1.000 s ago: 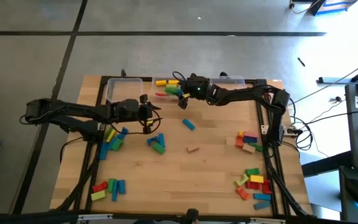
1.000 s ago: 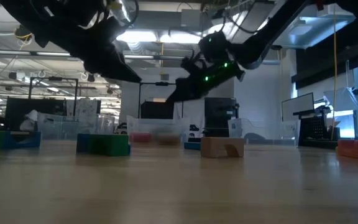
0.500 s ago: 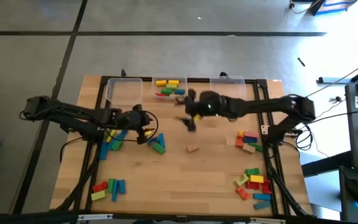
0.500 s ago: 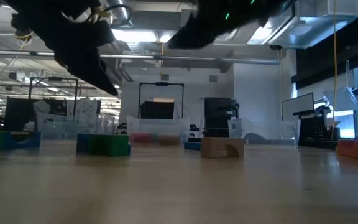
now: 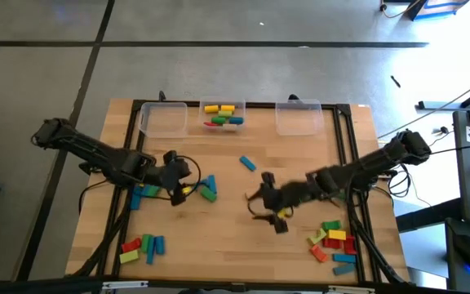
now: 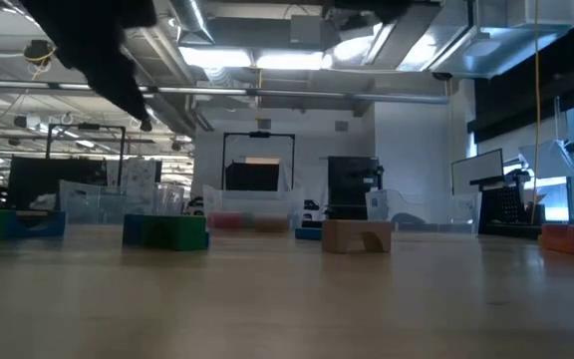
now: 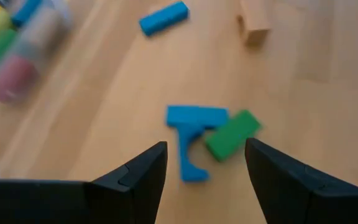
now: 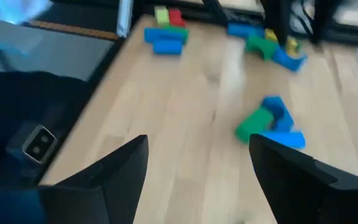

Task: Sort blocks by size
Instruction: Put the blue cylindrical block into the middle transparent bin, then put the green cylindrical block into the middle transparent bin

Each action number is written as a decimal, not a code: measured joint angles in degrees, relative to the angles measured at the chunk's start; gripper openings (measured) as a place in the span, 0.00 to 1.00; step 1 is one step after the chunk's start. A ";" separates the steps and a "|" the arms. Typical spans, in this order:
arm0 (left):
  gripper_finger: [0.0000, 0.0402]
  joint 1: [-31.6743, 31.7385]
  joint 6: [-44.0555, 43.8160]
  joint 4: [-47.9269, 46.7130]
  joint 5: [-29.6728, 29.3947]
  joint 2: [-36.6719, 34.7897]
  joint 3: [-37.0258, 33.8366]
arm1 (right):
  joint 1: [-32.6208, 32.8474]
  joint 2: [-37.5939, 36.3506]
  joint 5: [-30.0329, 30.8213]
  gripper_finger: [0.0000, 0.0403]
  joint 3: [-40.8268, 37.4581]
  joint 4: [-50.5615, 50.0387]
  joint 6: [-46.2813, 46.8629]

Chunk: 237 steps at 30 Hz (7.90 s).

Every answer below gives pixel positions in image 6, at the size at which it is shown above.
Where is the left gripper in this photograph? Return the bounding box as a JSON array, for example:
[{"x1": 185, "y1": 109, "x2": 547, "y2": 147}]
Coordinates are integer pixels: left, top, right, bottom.
[{"x1": 19, "y1": 0, "x2": 159, "y2": 123}]

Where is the blue arch block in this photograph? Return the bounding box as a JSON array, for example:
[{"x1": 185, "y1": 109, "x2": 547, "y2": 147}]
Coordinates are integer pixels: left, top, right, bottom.
[
  {"x1": 122, "y1": 213, "x2": 148, "y2": 247},
  {"x1": 6, "y1": 209, "x2": 68, "y2": 240}
]

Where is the red cylinder block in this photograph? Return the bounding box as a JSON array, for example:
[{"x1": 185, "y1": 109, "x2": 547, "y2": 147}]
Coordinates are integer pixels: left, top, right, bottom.
[{"x1": 207, "y1": 211, "x2": 247, "y2": 231}]

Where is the yellow cylinder block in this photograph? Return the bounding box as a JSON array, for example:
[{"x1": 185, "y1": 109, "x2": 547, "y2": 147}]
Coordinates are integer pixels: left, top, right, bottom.
[{"x1": 253, "y1": 213, "x2": 292, "y2": 234}]

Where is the natural wood arch block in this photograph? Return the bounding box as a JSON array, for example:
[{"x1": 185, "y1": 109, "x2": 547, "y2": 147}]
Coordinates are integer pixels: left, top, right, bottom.
[{"x1": 321, "y1": 218, "x2": 394, "y2": 255}]

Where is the grey ceiling box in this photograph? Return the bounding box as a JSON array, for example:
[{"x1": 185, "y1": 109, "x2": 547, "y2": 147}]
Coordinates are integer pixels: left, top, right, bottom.
[{"x1": 288, "y1": 13, "x2": 330, "y2": 50}]

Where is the ceiling light panel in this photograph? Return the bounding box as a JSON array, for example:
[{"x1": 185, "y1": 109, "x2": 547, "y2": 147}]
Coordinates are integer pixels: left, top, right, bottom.
[
  {"x1": 178, "y1": 45, "x2": 254, "y2": 70},
  {"x1": 254, "y1": 49, "x2": 326, "y2": 72}
]

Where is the white printed sheet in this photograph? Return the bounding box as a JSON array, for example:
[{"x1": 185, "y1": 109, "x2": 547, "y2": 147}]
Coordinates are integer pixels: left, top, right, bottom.
[{"x1": 106, "y1": 158, "x2": 164, "y2": 201}]

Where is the black monitor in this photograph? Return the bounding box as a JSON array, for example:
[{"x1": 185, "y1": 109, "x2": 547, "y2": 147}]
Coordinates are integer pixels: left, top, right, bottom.
[{"x1": 6, "y1": 155, "x2": 111, "y2": 210}]

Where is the long grey ceiling pipe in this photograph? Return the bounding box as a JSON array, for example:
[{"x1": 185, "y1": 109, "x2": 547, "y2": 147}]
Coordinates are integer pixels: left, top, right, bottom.
[{"x1": 0, "y1": 78, "x2": 450, "y2": 106}]

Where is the clear plastic bin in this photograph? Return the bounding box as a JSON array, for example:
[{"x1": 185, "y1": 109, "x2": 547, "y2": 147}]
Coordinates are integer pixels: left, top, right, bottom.
[
  {"x1": 364, "y1": 187, "x2": 483, "y2": 236},
  {"x1": 59, "y1": 179, "x2": 186, "y2": 226},
  {"x1": 202, "y1": 184, "x2": 305, "y2": 233}
]

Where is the black screen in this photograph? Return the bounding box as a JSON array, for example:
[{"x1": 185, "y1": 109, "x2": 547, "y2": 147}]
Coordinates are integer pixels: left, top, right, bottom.
[{"x1": 223, "y1": 160, "x2": 282, "y2": 193}]

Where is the black cabinet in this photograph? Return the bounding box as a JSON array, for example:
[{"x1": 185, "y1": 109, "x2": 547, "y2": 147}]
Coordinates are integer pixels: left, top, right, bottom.
[{"x1": 326, "y1": 155, "x2": 385, "y2": 223}]

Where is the white board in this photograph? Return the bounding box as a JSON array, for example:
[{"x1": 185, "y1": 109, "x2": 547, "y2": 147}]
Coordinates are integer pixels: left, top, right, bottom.
[{"x1": 449, "y1": 147, "x2": 506, "y2": 197}]

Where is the white hanging cloth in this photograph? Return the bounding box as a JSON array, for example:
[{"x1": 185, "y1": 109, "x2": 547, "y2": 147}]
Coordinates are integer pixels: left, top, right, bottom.
[{"x1": 516, "y1": 138, "x2": 574, "y2": 180}]

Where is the black pegboard cart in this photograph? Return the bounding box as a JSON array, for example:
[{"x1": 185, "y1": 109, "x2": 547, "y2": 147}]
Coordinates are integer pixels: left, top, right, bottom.
[{"x1": 477, "y1": 169, "x2": 548, "y2": 238}]

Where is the shiny round duct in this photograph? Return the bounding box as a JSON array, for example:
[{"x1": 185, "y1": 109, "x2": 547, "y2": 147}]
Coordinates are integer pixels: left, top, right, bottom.
[{"x1": 168, "y1": 0, "x2": 216, "y2": 46}]

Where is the black gantry frame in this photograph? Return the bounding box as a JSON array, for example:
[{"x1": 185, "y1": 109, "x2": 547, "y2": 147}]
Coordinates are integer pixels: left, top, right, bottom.
[
  {"x1": 44, "y1": 122, "x2": 128, "y2": 188},
  {"x1": 220, "y1": 131, "x2": 297, "y2": 192}
]

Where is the yellow power cable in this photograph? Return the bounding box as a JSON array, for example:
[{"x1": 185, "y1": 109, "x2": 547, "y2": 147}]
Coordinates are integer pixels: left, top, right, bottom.
[{"x1": 529, "y1": 0, "x2": 544, "y2": 226}]

